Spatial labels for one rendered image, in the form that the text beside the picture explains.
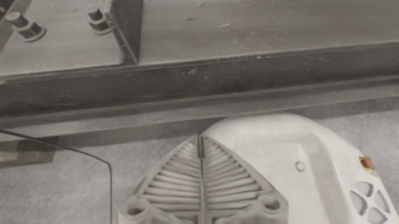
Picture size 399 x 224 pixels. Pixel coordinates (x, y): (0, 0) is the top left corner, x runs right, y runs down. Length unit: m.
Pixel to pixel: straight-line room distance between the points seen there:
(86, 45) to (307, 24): 0.32
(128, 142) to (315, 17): 0.87
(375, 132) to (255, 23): 1.10
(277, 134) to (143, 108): 0.41
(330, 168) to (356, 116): 0.70
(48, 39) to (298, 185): 0.65
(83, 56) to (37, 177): 0.94
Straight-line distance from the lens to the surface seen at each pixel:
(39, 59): 0.29
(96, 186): 0.95
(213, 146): 0.16
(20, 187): 1.18
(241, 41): 0.24
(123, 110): 0.48
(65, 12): 0.34
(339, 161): 0.59
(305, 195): 0.60
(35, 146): 1.03
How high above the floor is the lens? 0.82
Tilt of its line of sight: 64 degrees down
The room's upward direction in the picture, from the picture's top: straight up
